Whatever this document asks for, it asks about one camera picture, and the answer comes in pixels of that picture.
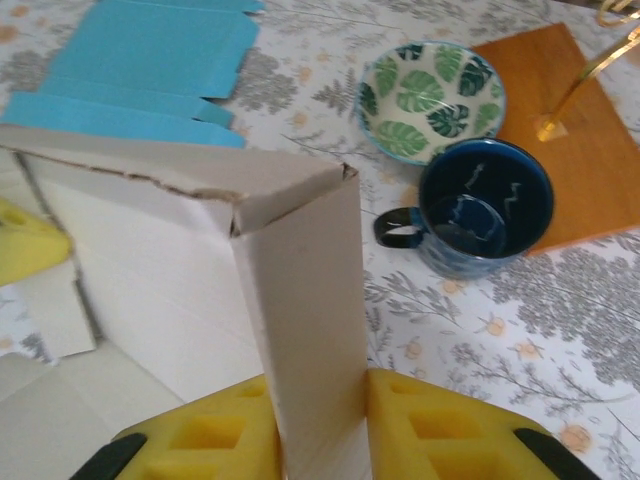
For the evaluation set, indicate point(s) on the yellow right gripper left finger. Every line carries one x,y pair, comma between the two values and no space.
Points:
210,440

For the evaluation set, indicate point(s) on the blue paper box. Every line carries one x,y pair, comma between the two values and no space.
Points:
140,60

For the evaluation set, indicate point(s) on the green leaf pattern bowl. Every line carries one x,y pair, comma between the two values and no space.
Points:
425,105

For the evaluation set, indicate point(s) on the floral tablecloth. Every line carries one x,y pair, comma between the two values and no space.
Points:
500,325

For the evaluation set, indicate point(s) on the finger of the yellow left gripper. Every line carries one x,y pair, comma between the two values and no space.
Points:
25,240

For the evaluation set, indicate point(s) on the white paper box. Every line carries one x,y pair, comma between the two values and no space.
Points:
175,275

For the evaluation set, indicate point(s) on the orange wooden board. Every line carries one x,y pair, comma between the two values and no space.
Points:
575,175

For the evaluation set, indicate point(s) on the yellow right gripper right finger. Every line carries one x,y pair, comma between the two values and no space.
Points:
440,440

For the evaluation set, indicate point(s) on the dark blue mug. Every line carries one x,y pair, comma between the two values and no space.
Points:
480,215

